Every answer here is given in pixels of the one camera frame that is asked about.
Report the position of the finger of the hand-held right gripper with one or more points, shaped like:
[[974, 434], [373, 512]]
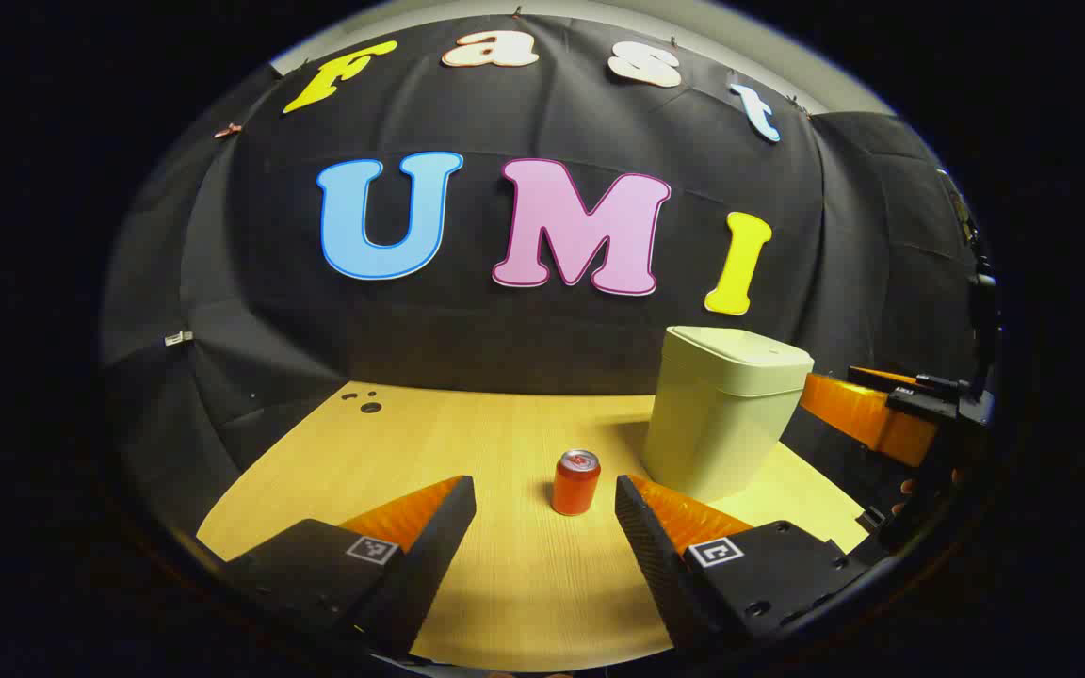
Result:
[[853, 410], [900, 380]]

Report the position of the small copper cloth clip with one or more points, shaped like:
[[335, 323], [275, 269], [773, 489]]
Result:
[[228, 130]]

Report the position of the orange pop can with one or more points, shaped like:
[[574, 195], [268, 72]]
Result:
[[576, 488]]

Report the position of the green desktop garbage bin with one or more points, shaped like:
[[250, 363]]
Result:
[[721, 414]]

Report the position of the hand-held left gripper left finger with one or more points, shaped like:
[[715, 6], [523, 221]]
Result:
[[439, 537]]

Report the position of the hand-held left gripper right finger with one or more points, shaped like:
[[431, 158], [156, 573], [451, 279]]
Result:
[[646, 541]]

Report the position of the small white cloth clip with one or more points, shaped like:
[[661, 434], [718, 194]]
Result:
[[178, 337]]

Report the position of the wooden desktop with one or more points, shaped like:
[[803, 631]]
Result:
[[505, 443]]

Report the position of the black backdrop cloth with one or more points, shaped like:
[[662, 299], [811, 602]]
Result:
[[524, 348]]

